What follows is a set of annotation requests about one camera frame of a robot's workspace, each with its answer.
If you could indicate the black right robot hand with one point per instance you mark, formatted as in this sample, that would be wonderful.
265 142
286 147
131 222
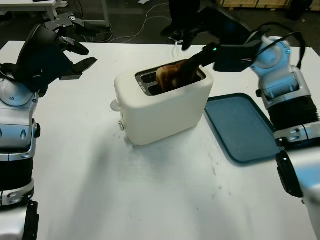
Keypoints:
225 30

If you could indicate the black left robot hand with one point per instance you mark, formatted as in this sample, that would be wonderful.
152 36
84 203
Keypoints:
42 62

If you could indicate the browned toast slice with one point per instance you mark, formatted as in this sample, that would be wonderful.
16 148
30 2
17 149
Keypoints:
165 75

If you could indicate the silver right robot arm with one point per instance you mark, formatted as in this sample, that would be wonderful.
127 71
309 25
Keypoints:
285 82

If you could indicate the person in black trousers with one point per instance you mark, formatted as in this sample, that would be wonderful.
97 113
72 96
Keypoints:
185 12

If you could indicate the white two-slot toaster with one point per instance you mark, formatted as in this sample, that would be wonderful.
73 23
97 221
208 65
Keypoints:
165 115

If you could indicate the wooden pallet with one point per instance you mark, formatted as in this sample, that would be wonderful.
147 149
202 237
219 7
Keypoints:
257 3

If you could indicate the white desk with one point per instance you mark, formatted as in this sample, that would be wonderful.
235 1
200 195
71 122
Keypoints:
27 3

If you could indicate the white paper scrap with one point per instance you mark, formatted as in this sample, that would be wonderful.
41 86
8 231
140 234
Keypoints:
143 1

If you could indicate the teal plastic tray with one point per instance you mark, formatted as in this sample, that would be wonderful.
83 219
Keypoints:
240 127

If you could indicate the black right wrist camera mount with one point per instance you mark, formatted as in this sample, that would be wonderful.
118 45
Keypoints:
232 58

